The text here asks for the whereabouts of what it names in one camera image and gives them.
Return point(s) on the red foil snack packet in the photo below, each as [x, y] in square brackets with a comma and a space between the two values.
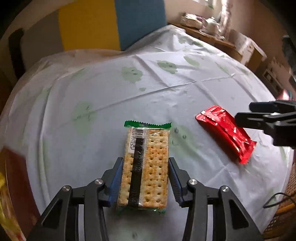
[222, 129]

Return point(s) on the grey yellow blue chair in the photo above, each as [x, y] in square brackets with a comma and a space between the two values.
[87, 25]

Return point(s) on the gold tin box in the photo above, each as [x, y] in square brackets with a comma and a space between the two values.
[16, 180]

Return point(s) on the green-edged cracker packet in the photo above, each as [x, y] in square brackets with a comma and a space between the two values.
[152, 162]

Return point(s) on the pink cloth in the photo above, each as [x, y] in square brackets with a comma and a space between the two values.
[285, 94]

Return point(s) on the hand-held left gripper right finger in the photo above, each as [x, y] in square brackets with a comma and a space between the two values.
[177, 185]

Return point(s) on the white green-print tablecloth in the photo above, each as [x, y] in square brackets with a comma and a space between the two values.
[92, 92]

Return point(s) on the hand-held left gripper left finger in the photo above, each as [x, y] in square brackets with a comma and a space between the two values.
[115, 183]

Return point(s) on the cardboard box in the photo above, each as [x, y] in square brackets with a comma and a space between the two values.
[247, 48]

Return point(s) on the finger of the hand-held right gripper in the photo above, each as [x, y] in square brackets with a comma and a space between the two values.
[249, 119]
[261, 107]

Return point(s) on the wicker chair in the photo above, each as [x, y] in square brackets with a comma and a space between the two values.
[284, 215]

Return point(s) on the white teapot set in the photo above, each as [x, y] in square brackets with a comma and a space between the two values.
[208, 38]

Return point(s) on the black rolled mat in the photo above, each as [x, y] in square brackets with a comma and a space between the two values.
[17, 51]

